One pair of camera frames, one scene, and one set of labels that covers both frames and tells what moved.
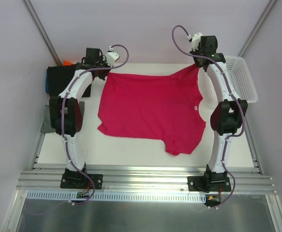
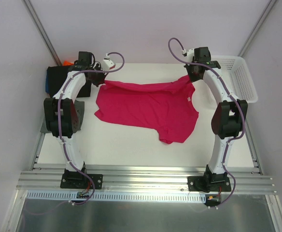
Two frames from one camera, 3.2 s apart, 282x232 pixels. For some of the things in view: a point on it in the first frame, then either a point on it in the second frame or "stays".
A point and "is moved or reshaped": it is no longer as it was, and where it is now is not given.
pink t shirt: [158, 108] is moved or reshaped
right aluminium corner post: [265, 13] stays
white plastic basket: [242, 78] stays
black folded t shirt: [58, 77] stays
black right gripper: [199, 63] to [194, 74]
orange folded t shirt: [66, 63] stays
